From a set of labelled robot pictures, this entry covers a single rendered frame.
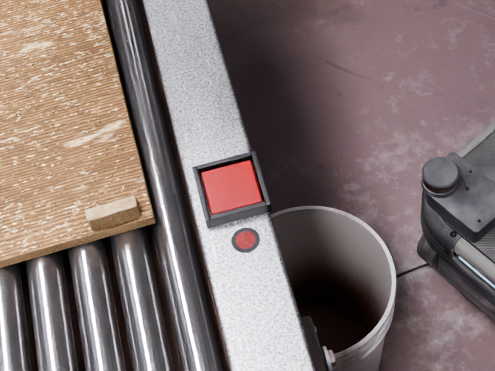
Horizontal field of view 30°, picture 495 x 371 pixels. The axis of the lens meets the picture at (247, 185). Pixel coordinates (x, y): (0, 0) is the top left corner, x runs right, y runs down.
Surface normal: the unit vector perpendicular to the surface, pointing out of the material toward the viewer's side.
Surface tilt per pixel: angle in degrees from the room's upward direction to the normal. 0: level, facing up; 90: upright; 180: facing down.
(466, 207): 0
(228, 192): 0
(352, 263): 87
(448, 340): 0
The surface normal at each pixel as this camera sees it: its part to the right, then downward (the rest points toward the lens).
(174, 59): -0.11, -0.53
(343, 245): -0.48, 0.74
